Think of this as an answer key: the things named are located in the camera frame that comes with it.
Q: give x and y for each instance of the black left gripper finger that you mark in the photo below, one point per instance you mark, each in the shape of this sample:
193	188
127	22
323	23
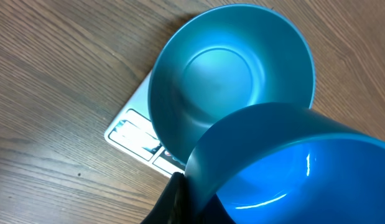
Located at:
172	206

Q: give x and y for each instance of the blue plastic measuring scoop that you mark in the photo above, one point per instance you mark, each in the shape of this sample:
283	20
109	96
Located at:
278	163

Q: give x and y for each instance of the teal metal bowl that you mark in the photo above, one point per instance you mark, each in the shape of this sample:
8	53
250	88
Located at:
222	60

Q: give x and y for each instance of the white digital kitchen scale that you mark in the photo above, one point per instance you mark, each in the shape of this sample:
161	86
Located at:
131	132

